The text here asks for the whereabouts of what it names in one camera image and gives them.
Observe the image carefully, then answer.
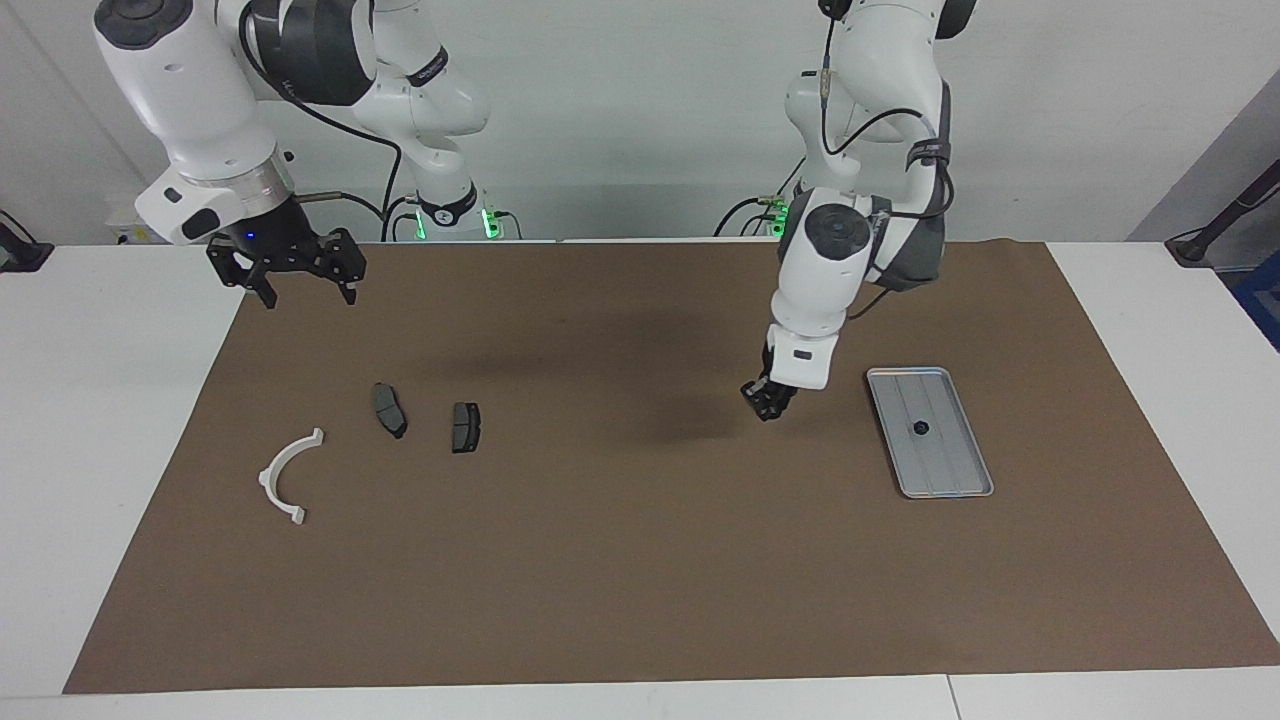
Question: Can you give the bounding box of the silver metal tray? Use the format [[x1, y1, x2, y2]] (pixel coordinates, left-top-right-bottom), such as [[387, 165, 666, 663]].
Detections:
[[866, 367, 995, 499]]

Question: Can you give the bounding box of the dark curved brake pad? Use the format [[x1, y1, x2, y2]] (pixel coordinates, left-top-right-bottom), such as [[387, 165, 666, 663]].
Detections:
[[371, 383, 408, 440]]

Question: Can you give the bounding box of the brown table mat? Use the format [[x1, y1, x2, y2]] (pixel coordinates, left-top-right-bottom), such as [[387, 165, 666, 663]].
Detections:
[[62, 240, 1280, 695]]

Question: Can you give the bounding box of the black table clamp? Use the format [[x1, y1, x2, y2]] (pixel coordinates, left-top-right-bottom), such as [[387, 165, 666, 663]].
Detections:
[[0, 210, 54, 273]]

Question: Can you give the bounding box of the black stand with pole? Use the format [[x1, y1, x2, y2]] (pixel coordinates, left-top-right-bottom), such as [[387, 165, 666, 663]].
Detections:
[[1166, 160, 1280, 267]]

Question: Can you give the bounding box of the blue crate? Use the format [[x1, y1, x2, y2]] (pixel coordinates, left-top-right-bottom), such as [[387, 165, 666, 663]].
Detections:
[[1232, 250, 1280, 351]]

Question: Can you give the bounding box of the black base cable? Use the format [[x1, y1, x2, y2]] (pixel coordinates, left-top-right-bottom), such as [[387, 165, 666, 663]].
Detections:
[[380, 195, 421, 243], [714, 150, 807, 239]]

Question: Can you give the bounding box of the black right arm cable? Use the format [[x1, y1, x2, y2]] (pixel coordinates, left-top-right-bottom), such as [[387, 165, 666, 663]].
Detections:
[[238, 0, 403, 243]]

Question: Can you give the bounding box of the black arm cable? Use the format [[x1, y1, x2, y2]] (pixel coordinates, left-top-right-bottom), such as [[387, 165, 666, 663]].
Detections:
[[238, 0, 403, 243], [818, 8, 957, 323]]

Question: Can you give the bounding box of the white curved plastic bracket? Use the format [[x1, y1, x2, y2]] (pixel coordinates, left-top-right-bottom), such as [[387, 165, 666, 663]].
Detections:
[[258, 428, 326, 527]]

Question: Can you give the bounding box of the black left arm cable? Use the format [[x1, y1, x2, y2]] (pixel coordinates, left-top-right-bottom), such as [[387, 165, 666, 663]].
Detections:
[[818, 8, 957, 323]]

